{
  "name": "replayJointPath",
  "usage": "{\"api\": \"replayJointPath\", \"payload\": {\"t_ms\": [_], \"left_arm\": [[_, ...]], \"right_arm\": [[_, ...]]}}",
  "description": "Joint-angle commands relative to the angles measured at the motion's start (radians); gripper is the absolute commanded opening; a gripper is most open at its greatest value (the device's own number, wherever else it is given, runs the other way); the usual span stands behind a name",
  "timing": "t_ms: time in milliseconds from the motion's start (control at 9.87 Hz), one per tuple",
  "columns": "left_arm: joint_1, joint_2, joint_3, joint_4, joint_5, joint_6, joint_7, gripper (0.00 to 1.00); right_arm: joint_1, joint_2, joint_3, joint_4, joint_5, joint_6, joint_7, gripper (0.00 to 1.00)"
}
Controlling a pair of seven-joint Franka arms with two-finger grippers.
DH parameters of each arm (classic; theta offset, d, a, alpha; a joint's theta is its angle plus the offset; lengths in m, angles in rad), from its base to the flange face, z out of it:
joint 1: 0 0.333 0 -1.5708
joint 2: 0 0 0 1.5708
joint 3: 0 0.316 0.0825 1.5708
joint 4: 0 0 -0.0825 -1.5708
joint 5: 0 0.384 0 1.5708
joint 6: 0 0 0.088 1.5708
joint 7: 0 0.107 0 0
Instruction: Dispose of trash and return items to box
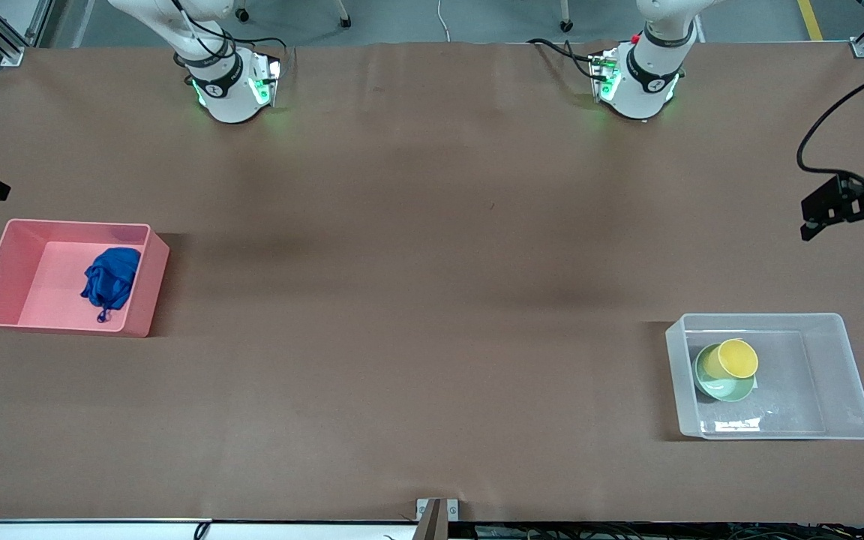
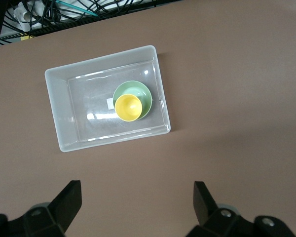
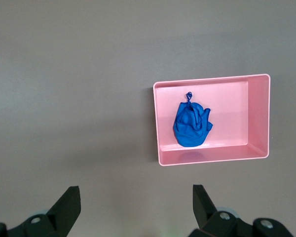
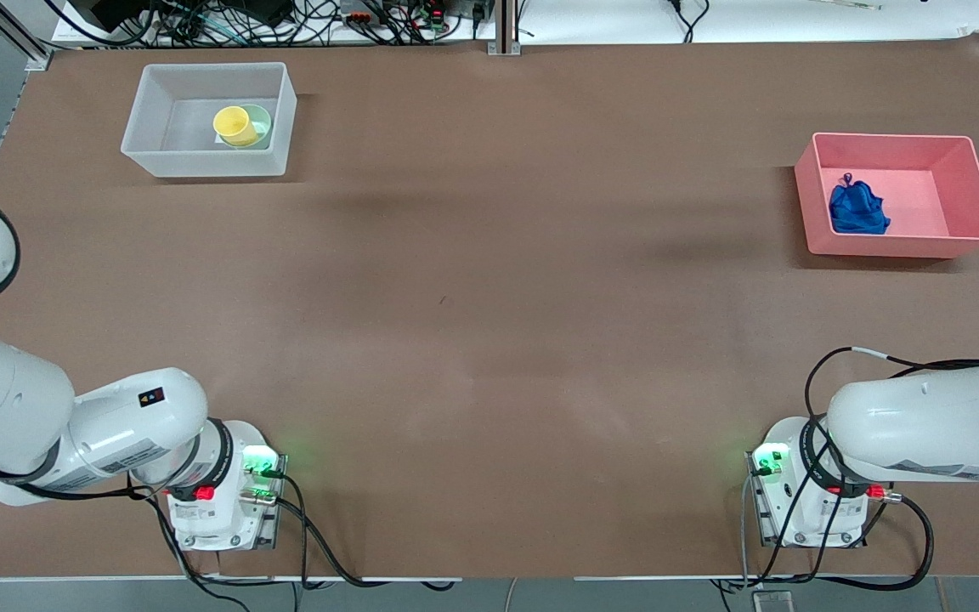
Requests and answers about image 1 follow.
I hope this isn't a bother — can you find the black left base cable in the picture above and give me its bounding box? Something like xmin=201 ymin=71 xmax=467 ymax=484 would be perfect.
xmin=527 ymin=37 xmax=599 ymax=80

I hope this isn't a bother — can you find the mint green bowl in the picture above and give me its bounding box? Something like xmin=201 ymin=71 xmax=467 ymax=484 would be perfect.
xmin=693 ymin=343 xmax=758 ymax=403

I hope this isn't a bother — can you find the clear plastic storage box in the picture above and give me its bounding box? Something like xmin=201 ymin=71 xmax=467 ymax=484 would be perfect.
xmin=664 ymin=313 xmax=864 ymax=441

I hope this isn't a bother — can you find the brown paper table cover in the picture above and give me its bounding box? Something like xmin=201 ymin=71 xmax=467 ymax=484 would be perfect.
xmin=0 ymin=41 xmax=864 ymax=524

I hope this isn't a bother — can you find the yellow floor tape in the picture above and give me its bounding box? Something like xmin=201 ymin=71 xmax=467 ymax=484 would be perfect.
xmin=797 ymin=0 xmax=825 ymax=42

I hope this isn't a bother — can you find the pink plastic bin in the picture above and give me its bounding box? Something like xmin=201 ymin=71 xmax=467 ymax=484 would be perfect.
xmin=0 ymin=219 xmax=170 ymax=338

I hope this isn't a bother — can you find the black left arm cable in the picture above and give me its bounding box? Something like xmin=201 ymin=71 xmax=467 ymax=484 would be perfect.
xmin=797 ymin=56 xmax=864 ymax=181

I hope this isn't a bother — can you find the blue cloth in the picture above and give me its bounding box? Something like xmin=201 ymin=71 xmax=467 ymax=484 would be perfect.
xmin=81 ymin=247 xmax=142 ymax=324

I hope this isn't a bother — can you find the yellow plastic cup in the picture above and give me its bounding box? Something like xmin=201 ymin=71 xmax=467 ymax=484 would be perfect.
xmin=702 ymin=338 xmax=760 ymax=380

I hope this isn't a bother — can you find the metal table edge bracket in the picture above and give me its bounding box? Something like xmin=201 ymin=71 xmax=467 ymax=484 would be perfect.
xmin=415 ymin=498 xmax=461 ymax=540

